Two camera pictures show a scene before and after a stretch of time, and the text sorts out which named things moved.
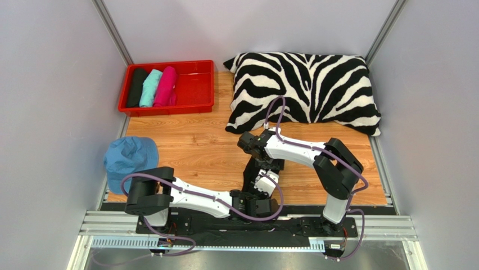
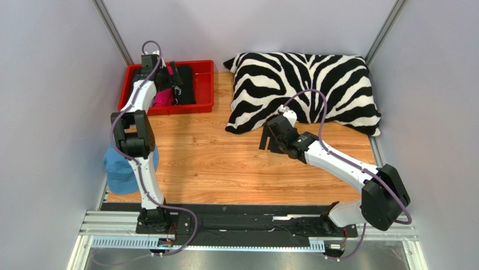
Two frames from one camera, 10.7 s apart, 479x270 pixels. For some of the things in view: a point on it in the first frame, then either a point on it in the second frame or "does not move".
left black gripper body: (257, 196) → (167, 80)
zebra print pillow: (271, 88) does not move
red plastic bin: (195, 89) does not move
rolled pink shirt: (166, 94) does not move
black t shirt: (251, 173) → (184, 93)
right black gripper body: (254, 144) → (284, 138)
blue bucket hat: (125, 155) does not move
